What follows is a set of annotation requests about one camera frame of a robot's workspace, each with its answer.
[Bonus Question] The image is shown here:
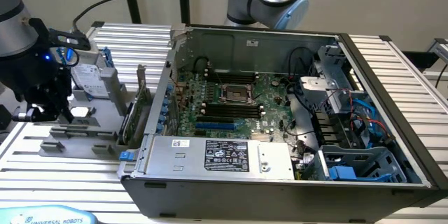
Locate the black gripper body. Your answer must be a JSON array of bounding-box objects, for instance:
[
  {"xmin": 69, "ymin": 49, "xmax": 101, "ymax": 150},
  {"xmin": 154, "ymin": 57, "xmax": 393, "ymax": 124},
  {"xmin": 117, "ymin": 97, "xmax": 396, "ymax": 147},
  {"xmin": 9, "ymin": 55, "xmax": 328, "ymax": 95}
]
[{"xmin": 0, "ymin": 49, "xmax": 74, "ymax": 105}]

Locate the green RAM stick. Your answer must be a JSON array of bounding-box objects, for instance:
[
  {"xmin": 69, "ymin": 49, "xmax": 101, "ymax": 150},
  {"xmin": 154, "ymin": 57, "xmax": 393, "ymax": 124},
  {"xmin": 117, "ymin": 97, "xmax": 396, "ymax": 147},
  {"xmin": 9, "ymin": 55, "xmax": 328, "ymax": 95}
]
[{"xmin": 72, "ymin": 118, "xmax": 100, "ymax": 128}]

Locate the black RAM slot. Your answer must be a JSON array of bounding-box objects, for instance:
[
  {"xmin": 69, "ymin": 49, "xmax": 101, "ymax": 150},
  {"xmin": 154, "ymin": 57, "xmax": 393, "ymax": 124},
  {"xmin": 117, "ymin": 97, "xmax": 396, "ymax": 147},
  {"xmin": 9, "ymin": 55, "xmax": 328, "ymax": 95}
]
[
  {"xmin": 201, "ymin": 112, "xmax": 262, "ymax": 119},
  {"xmin": 201, "ymin": 102, "xmax": 262, "ymax": 108},
  {"xmin": 206, "ymin": 77, "xmax": 256, "ymax": 82},
  {"xmin": 206, "ymin": 74, "xmax": 256, "ymax": 80},
  {"xmin": 206, "ymin": 72, "xmax": 256, "ymax": 77},
  {"xmin": 201, "ymin": 105, "xmax": 262, "ymax": 112},
  {"xmin": 201, "ymin": 109, "xmax": 262, "ymax": 115},
  {"xmin": 205, "ymin": 80, "xmax": 256, "ymax": 85}
]

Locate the silver CPU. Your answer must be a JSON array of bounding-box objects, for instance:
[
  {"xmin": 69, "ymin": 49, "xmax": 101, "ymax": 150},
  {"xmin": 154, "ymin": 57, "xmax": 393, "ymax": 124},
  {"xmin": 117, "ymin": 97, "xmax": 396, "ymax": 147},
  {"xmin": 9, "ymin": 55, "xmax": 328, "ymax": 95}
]
[{"xmin": 68, "ymin": 106, "xmax": 96, "ymax": 119}]

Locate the hard disk with blue carrier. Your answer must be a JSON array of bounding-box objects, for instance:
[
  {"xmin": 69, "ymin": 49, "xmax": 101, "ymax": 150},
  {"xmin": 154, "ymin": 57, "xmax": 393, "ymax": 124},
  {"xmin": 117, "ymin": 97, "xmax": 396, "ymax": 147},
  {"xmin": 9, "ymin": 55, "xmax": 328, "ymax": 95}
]
[{"xmin": 54, "ymin": 40, "xmax": 113, "ymax": 101}]

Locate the grey parts rack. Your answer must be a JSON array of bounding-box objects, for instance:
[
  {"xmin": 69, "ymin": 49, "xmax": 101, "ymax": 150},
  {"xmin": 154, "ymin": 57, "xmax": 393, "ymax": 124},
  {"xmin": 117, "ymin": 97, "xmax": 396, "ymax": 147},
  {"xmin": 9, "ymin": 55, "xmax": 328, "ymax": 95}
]
[{"xmin": 37, "ymin": 68, "xmax": 156, "ymax": 161}]

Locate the green graphics card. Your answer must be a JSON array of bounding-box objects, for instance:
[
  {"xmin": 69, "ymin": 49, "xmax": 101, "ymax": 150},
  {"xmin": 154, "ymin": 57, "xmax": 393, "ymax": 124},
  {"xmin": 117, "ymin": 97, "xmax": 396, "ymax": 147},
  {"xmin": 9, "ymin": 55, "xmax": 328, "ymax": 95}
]
[{"xmin": 117, "ymin": 63, "xmax": 152, "ymax": 145}]

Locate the blue case latch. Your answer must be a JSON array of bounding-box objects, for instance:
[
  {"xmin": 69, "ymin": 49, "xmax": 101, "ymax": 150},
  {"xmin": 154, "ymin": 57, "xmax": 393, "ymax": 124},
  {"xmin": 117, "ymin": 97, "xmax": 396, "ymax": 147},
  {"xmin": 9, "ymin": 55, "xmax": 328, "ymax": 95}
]
[{"xmin": 118, "ymin": 150, "xmax": 136, "ymax": 162}]

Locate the silver power supply unit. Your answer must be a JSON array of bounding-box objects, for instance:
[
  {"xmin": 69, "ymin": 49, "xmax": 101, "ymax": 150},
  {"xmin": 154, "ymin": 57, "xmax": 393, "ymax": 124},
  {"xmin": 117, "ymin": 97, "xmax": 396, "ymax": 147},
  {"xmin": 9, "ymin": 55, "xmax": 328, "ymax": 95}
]
[{"xmin": 133, "ymin": 135, "xmax": 296, "ymax": 180}]

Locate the blue Universal Robots joint cap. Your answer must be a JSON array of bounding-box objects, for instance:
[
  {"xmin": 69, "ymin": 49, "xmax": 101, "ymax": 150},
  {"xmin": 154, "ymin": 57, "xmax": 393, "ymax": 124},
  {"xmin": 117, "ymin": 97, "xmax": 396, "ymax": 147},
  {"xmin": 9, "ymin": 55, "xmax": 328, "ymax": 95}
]
[{"xmin": 0, "ymin": 205, "xmax": 98, "ymax": 224}]

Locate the long black expansion slot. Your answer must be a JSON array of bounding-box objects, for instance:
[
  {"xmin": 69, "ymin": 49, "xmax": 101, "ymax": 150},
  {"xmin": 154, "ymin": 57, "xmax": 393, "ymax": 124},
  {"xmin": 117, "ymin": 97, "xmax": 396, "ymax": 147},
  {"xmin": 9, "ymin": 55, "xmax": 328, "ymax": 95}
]
[{"xmin": 194, "ymin": 116, "xmax": 236, "ymax": 124}]

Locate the blue expansion slot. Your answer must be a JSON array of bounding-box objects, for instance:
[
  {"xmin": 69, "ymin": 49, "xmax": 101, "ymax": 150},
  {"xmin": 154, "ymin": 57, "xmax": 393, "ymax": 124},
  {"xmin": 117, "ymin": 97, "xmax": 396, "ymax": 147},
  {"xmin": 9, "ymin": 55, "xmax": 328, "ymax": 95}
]
[{"xmin": 193, "ymin": 122, "xmax": 234, "ymax": 131}]

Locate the CPU socket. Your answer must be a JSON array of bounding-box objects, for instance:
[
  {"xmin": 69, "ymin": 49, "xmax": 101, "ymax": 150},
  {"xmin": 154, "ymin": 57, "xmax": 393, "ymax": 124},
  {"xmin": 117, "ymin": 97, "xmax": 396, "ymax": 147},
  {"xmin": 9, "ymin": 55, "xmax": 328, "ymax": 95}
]
[{"xmin": 216, "ymin": 83, "xmax": 256, "ymax": 104}]

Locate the silver chipset heat sink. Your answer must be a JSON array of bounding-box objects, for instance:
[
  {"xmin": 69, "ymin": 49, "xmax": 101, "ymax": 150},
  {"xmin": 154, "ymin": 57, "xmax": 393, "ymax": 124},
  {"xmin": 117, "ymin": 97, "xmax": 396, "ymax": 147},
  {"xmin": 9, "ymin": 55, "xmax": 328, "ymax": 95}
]
[{"xmin": 249, "ymin": 132, "xmax": 274, "ymax": 142}]

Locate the green motherboard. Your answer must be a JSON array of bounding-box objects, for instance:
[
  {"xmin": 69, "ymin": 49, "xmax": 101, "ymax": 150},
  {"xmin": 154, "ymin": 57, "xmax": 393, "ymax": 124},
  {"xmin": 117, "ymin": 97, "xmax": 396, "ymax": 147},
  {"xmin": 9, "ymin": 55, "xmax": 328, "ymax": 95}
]
[{"xmin": 173, "ymin": 70, "xmax": 298, "ymax": 141}]

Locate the black open PC case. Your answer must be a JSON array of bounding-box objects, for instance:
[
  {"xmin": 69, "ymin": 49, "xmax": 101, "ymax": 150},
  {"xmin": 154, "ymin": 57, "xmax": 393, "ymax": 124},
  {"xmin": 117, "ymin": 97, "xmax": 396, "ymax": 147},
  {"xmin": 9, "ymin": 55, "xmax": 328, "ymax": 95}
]
[{"xmin": 117, "ymin": 23, "xmax": 448, "ymax": 220}]

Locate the silver drive cage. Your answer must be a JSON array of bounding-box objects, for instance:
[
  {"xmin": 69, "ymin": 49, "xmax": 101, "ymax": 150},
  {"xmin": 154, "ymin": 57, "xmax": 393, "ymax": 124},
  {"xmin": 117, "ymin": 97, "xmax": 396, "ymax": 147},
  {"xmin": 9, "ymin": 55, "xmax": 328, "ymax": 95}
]
[{"xmin": 298, "ymin": 45, "xmax": 365, "ymax": 115}]

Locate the grey-blue plastic disk bay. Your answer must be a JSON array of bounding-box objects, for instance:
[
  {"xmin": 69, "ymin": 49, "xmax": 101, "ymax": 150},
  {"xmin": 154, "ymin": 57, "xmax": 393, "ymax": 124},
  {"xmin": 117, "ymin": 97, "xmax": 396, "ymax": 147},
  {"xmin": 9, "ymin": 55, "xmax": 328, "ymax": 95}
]
[{"xmin": 313, "ymin": 144, "xmax": 409, "ymax": 183}]

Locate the black box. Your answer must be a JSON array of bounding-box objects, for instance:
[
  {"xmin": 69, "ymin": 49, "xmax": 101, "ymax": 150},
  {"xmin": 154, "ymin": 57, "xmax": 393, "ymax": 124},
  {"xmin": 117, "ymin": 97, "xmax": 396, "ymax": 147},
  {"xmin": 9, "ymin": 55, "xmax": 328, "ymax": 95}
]
[{"xmin": 401, "ymin": 50, "xmax": 438, "ymax": 69}]

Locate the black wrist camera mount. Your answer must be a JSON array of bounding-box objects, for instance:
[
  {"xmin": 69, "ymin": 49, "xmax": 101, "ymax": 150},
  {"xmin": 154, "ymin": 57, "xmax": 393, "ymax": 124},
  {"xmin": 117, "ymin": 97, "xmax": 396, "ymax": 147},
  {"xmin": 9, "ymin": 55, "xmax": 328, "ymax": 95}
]
[{"xmin": 26, "ymin": 18, "xmax": 92, "ymax": 51}]

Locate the short black looped wire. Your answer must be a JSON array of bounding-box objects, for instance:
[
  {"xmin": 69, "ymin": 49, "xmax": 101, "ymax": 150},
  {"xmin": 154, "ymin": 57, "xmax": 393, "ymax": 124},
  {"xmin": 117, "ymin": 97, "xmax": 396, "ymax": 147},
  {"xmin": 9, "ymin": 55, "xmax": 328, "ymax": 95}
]
[{"xmin": 193, "ymin": 56, "xmax": 210, "ymax": 73}]

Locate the long black looped wire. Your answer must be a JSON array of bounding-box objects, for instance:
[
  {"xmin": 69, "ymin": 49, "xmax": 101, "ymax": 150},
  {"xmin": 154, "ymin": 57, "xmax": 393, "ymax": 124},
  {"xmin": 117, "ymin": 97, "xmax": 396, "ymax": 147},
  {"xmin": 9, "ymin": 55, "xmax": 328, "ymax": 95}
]
[{"xmin": 288, "ymin": 46, "xmax": 316, "ymax": 83}]

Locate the red wire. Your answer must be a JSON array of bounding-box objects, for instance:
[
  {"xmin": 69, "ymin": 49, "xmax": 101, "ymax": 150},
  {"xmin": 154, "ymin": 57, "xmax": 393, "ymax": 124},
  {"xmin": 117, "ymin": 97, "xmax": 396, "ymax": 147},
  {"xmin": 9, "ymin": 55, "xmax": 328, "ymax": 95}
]
[{"xmin": 318, "ymin": 89, "xmax": 388, "ymax": 136}]

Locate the blue wire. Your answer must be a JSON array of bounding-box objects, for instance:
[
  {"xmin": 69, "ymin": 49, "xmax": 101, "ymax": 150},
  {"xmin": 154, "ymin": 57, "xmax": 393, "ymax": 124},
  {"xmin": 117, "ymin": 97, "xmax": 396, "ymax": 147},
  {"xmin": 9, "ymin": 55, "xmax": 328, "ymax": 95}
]
[{"xmin": 350, "ymin": 98, "xmax": 389, "ymax": 149}]

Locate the thin black cable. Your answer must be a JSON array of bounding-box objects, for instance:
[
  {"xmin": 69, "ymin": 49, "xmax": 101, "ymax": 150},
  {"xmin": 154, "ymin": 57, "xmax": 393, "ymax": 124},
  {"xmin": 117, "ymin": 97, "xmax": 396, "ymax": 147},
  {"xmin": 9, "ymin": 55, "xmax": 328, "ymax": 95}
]
[{"xmin": 433, "ymin": 63, "xmax": 448, "ymax": 89}]

